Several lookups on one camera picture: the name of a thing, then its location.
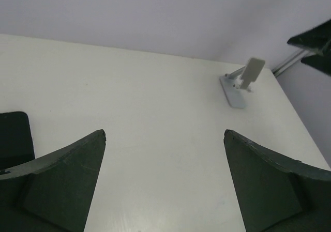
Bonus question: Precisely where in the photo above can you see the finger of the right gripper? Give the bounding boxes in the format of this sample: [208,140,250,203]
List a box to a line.
[301,55,331,74]
[287,20,330,56]

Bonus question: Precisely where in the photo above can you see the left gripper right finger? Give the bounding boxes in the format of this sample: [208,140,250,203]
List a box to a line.
[223,130,330,231]

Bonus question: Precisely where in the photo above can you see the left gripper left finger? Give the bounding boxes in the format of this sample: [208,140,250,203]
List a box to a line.
[1,129,106,231]

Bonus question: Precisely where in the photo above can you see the black phone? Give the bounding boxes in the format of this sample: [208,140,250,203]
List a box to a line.
[1,111,35,170]

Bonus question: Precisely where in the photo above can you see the silver metal phone stand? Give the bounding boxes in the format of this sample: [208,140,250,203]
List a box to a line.
[219,57,265,109]

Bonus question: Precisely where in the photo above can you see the right aluminium frame post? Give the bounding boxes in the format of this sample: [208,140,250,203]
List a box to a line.
[272,50,309,77]

